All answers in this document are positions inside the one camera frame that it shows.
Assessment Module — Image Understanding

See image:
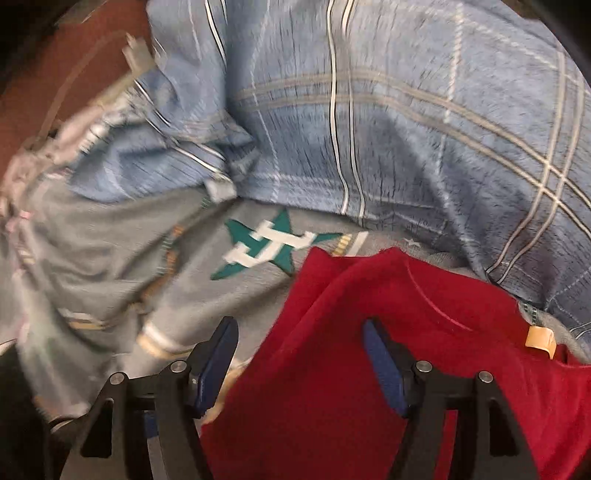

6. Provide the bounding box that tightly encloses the white charger adapter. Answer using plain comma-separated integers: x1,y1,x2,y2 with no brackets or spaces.
122,34,160,75

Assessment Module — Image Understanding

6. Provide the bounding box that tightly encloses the pale pink-grey cloth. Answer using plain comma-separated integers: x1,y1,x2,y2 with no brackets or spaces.
0,106,107,208

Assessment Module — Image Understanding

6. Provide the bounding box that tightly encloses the grey power strip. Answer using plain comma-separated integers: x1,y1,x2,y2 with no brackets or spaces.
55,69,139,148

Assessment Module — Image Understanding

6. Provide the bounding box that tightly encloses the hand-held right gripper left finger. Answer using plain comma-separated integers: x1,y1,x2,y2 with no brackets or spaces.
69,316,240,480

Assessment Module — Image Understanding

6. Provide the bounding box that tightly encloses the red sweater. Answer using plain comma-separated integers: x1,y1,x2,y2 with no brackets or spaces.
198,247,591,480

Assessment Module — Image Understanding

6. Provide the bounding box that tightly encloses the grey star-print bed sheet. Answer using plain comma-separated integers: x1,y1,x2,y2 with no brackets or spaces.
0,171,591,444

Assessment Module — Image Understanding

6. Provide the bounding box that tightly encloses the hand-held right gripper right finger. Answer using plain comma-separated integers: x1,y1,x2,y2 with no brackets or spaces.
362,318,539,480

